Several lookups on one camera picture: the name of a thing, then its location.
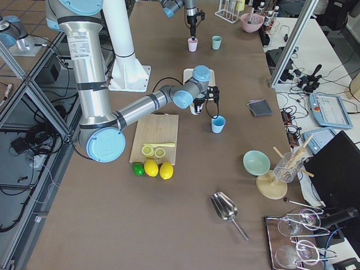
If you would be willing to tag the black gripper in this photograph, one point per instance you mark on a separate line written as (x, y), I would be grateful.
(192, 23)
(198, 102)

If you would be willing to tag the cream plastic cup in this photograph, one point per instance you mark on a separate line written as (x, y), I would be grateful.
(192, 108)

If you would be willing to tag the pink plastic cup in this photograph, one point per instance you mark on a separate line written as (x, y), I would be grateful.
(192, 44)

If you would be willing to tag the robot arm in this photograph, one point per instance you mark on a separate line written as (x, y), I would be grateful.
(171, 7)
(101, 49)

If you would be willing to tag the cream rabbit tray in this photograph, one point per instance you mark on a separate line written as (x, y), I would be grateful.
(187, 73)

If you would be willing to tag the green plastic cup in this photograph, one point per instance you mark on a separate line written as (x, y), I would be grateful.
(216, 42)

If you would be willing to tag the blue plastic cup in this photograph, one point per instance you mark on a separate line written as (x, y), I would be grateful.
(217, 124)

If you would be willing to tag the wooden cutting board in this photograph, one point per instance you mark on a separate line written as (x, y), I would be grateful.
(155, 129)

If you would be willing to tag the yellow cup on rack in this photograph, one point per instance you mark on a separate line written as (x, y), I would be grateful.
(240, 5)

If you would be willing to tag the metal muddler in bowl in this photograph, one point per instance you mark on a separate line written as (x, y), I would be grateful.
(250, 16)

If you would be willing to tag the pink bowl with ice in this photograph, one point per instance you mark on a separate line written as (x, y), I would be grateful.
(255, 24)

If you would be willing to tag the lemon half slice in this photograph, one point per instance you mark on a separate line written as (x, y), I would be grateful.
(159, 152)
(147, 151)

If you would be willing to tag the yellow plastic knife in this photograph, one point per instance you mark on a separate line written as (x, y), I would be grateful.
(160, 144)

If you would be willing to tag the grey folded cloth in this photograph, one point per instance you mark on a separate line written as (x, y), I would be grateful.
(259, 107)

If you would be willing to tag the whole yellow lemon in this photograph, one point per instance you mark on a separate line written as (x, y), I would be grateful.
(151, 168)
(166, 170)

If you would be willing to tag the green ceramic bowl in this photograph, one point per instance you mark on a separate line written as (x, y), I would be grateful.
(256, 163)

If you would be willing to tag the green lime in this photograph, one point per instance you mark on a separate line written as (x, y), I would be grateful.
(138, 169)

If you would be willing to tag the metal scoop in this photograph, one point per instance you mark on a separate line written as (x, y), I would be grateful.
(226, 209)

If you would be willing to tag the clear textured glass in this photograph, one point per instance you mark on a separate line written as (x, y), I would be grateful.
(287, 168)

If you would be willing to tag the wooden mug tree stand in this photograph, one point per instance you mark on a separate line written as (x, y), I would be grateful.
(271, 187)

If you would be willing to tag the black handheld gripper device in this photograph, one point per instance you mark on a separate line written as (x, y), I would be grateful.
(309, 83)

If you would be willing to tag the blue teach pendant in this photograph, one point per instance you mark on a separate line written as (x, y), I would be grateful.
(328, 111)
(321, 137)

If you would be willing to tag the wine glass on rack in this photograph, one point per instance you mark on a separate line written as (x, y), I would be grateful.
(294, 224)

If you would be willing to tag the white wire cup rack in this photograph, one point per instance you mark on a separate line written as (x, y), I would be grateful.
(227, 11)

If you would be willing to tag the aluminium frame post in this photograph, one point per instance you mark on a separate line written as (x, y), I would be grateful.
(297, 30)

